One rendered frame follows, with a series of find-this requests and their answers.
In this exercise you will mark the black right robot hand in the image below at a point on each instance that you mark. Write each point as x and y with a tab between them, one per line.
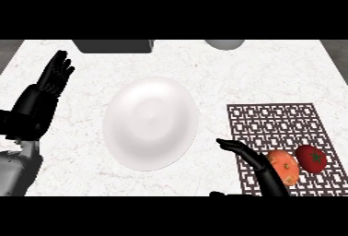
258	162

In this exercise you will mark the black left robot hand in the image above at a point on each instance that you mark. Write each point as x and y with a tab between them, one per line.
38	101

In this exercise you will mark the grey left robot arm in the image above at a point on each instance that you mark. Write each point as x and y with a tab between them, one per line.
14	167

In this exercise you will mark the orange squash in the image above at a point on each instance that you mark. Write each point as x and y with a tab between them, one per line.
284	167

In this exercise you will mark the dark patterned placemat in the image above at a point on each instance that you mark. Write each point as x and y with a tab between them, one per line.
280	129

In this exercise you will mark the white plate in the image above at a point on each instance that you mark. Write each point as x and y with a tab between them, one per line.
150	123

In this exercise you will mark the red tomato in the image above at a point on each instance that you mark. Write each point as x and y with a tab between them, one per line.
311	158

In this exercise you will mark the dark grey box appliance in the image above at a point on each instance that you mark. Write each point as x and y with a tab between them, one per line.
113	46

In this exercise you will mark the grey round bowl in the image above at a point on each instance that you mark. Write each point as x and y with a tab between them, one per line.
224	44

